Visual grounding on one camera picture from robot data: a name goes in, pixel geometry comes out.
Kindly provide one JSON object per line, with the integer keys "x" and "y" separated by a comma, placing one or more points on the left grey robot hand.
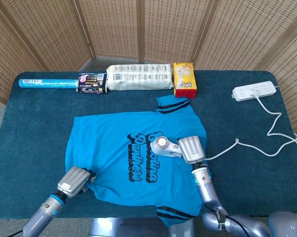
{"x": 74, "y": 181}

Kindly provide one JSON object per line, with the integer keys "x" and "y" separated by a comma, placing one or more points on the grey robot torso base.
{"x": 128, "y": 228}

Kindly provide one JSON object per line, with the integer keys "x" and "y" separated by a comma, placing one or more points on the yellow red tissue pack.
{"x": 184, "y": 79}

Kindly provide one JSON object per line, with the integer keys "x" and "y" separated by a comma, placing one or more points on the blue printed T-shirt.
{"x": 108, "y": 148}

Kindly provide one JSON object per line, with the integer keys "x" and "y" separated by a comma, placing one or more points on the long white tissue pack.
{"x": 138, "y": 79}

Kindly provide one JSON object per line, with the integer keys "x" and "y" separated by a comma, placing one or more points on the white handheld garment steamer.
{"x": 161, "y": 146}

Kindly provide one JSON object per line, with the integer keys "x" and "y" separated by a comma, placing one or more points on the white power strip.
{"x": 264, "y": 90}

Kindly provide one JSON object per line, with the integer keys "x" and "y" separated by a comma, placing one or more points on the dark sanitary pad package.
{"x": 91, "y": 82}

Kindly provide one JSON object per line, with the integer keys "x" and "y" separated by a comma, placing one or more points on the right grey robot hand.
{"x": 191, "y": 149}

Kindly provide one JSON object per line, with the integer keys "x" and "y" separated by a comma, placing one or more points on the blue plastic film roll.
{"x": 47, "y": 83}

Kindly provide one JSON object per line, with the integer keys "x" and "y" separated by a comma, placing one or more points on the wicker folding screen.
{"x": 113, "y": 27}

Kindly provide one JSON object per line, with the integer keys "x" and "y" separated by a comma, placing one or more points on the teal carpet table cover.
{"x": 34, "y": 138}

